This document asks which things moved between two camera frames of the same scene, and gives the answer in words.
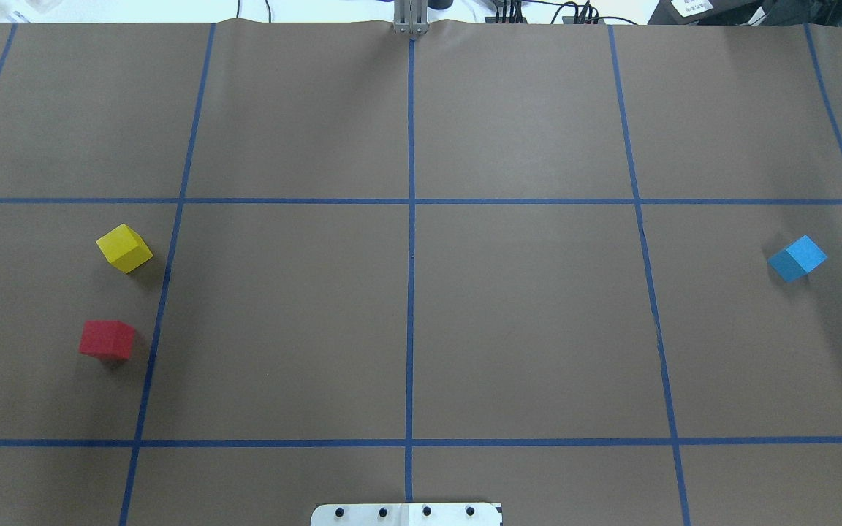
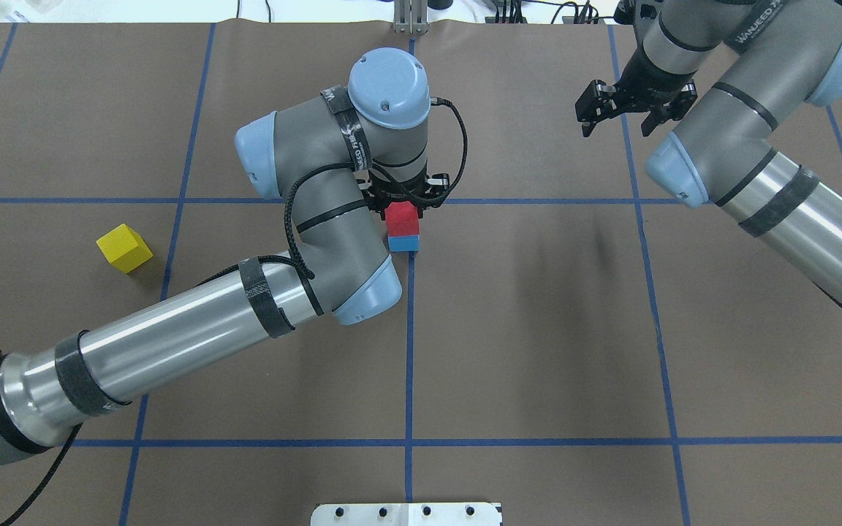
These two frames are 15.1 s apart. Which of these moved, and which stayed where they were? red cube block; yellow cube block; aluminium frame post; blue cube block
Moved: blue cube block; red cube block
Stayed: aluminium frame post; yellow cube block
